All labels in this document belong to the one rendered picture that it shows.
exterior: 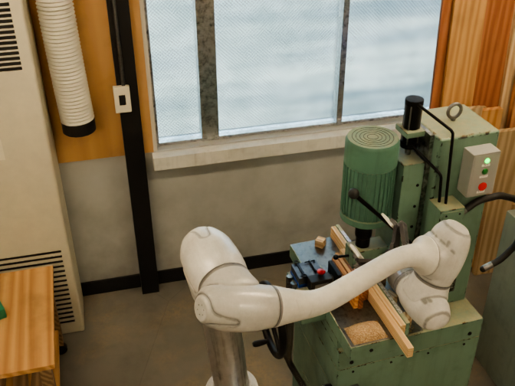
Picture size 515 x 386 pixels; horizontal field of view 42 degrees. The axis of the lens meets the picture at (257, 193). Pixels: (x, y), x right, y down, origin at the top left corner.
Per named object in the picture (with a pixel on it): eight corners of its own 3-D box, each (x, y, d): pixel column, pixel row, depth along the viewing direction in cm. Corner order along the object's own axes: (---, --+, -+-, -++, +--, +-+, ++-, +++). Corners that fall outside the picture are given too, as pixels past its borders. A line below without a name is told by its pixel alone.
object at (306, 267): (290, 273, 245) (290, 260, 242) (318, 266, 248) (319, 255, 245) (303, 296, 235) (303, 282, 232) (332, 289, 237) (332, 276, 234)
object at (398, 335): (339, 257, 263) (339, 249, 260) (343, 256, 263) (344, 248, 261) (407, 358, 218) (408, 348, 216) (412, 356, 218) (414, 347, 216)
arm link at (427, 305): (418, 301, 191) (437, 263, 185) (447, 338, 178) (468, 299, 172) (387, 299, 186) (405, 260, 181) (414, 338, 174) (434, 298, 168)
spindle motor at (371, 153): (331, 207, 239) (336, 128, 223) (376, 198, 244) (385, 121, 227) (352, 234, 225) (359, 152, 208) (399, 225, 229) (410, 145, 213)
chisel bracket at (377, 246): (343, 260, 247) (345, 242, 242) (378, 253, 250) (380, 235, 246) (352, 273, 241) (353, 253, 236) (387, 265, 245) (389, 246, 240)
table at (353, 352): (267, 260, 271) (267, 248, 268) (336, 246, 279) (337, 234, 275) (323, 368, 222) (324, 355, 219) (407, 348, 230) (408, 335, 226)
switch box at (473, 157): (456, 188, 225) (464, 146, 217) (482, 184, 228) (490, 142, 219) (466, 198, 220) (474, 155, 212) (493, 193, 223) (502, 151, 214)
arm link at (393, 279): (431, 281, 188) (420, 268, 193) (413, 266, 183) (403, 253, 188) (407, 302, 190) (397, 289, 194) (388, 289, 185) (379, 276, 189)
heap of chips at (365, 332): (343, 328, 229) (344, 322, 228) (377, 320, 233) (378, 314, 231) (353, 345, 223) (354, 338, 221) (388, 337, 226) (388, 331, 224)
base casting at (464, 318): (294, 292, 274) (295, 274, 269) (421, 265, 288) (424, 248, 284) (338, 371, 238) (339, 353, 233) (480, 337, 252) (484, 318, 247)
